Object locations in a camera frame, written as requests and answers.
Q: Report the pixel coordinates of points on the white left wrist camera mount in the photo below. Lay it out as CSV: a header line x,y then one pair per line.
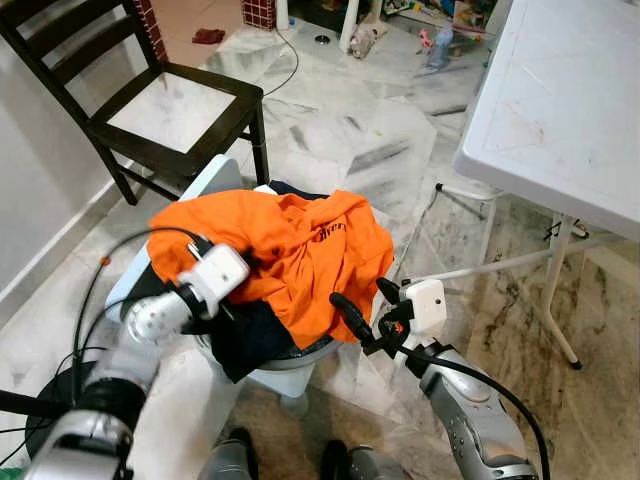
x,y
215,275

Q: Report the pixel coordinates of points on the dark wooden chair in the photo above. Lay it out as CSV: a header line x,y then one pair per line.
x,y
225,135

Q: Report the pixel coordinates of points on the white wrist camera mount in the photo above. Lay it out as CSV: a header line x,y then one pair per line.
x,y
425,305
215,275

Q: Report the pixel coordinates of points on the dark red cloth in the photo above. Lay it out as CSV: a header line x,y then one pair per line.
x,y
209,37

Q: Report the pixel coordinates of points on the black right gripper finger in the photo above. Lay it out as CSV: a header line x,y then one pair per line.
x,y
353,320
390,292

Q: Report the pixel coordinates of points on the black round floor stand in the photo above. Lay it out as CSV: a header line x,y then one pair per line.
x,y
45,405

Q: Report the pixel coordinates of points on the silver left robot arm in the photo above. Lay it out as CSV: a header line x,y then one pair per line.
x,y
155,320

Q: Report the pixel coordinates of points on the white plastic folding table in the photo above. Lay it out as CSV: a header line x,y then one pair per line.
x,y
560,100

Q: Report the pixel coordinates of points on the dark navy garment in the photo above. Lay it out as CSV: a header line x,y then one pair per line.
x,y
245,345

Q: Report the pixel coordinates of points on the grey left robot leg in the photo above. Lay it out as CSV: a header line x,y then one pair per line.
x,y
230,462

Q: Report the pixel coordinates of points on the grey right robot leg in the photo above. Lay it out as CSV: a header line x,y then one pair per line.
x,y
365,468

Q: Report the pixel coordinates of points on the orange shirt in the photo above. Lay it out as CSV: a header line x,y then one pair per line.
x,y
300,250

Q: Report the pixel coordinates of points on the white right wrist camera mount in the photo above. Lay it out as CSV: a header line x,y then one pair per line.
x,y
425,305

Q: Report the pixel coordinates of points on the grey robot leg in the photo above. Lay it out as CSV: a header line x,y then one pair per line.
x,y
230,462
365,468

